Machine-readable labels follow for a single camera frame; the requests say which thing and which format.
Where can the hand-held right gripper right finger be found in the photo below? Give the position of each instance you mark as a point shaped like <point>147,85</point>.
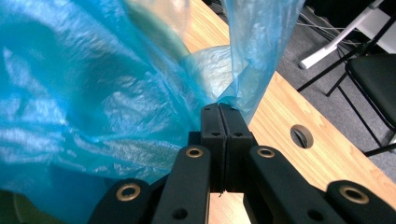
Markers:
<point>236,140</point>

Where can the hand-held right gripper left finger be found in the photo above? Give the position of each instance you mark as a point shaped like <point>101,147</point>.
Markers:
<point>214,140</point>

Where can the blue plastic bag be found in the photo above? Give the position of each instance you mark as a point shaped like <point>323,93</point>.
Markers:
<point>77,93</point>

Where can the black folding chair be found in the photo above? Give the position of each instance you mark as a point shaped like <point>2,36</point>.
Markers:
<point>373,84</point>

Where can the white desk frame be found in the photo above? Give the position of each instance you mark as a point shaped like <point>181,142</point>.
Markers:
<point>323,53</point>

